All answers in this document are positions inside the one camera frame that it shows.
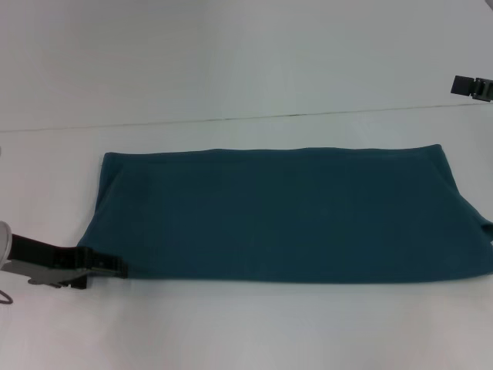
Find teal blue shirt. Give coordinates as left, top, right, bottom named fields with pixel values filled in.
left=78, top=143, right=493, bottom=286

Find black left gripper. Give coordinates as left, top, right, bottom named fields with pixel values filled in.
left=3, top=233, right=129, bottom=291

